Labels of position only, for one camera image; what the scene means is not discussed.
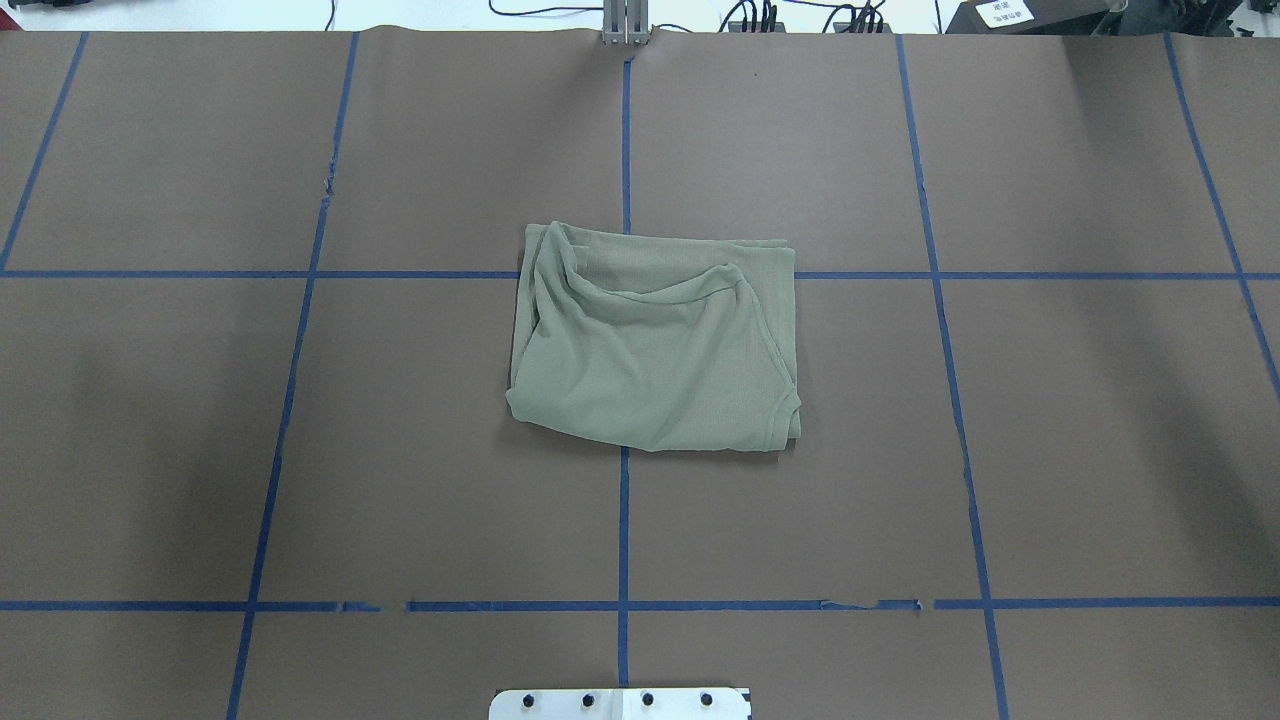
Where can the aluminium frame post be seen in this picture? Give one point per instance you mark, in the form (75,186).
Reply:
(625,23)

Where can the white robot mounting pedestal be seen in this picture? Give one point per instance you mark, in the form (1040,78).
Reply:
(623,703)

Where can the sage green long-sleeve shirt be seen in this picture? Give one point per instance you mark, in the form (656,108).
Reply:
(656,343)

